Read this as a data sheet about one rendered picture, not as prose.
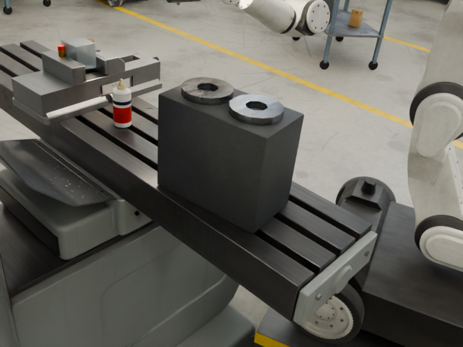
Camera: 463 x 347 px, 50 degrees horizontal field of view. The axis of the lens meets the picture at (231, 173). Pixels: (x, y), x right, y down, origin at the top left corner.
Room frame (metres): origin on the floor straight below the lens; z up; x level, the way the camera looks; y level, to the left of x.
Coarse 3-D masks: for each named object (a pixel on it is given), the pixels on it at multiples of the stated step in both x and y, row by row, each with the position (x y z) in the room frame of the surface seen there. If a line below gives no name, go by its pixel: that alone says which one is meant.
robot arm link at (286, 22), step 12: (264, 0) 1.15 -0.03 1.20; (276, 0) 1.18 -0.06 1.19; (288, 0) 1.28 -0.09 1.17; (300, 0) 1.25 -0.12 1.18; (312, 0) 1.22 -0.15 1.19; (252, 12) 1.14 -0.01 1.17; (264, 12) 1.15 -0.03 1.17; (276, 12) 1.16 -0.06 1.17; (288, 12) 1.18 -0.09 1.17; (300, 12) 1.20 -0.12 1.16; (264, 24) 1.18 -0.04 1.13; (276, 24) 1.17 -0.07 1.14; (288, 24) 1.18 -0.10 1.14; (300, 24) 1.19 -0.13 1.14; (300, 36) 1.21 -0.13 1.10
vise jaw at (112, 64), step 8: (96, 48) 1.16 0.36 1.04; (96, 56) 1.11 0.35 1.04; (104, 56) 1.11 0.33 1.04; (112, 56) 1.11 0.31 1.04; (96, 64) 1.10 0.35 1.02; (104, 64) 1.09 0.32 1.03; (112, 64) 1.10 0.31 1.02; (120, 64) 1.12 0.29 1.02; (104, 72) 1.09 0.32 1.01; (112, 72) 1.10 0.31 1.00
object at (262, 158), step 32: (160, 96) 0.76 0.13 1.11; (192, 96) 0.74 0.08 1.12; (224, 96) 0.75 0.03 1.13; (256, 96) 0.76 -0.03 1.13; (160, 128) 0.76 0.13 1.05; (192, 128) 0.72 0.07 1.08; (224, 128) 0.69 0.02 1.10; (256, 128) 0.67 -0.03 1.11; (288, 128) 0.70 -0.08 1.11; (160, 160) 0.76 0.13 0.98; (192, 160) 0.72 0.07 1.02; (224, 160) 0.68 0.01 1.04; (256, 160) 0.65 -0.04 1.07; (288, 160) 0.72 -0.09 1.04; (192, 192) 0.72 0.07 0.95; (224, 192) 0.68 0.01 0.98; (256, 192) 0.65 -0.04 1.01; (288, 192) 0.74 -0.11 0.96; (256, 224) 0.65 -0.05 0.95
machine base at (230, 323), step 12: (228, 312) 1.12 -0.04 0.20; (216, 324) 1.07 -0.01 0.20; (228, 324) 1.07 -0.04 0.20; (240, 324) 1.08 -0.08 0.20; (252, 324) 1.08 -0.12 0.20; (192, 336) 1.01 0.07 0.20; (204, 336) 1.01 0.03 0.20; (216, 336) 1.02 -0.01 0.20; (228, 336) 1.02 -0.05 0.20; (240, 336) 1.03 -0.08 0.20; (252, 336) 1.05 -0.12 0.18
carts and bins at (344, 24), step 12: (48, 0) 5.07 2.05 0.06; (336, 0) 4.08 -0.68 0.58; (348, 0) 4.94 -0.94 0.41; (336, 12) 4.08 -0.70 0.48; (348, 12) 4.86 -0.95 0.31; (360, 12) 4.36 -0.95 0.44; (384, 12) 4.22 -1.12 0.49; (336, 24) 4.39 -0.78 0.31; (348, 24) 4.44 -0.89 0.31; (360, 24) 4.40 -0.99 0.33; (384, 24) 4.20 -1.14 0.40; (336, 36) 4.93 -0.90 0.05; (348, 36) 4.12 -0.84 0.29; (360, 36) 4.15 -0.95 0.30; (372, 36) 4.17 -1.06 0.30; (324, 60) 4.08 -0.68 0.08; (372, 60) 4.22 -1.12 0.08
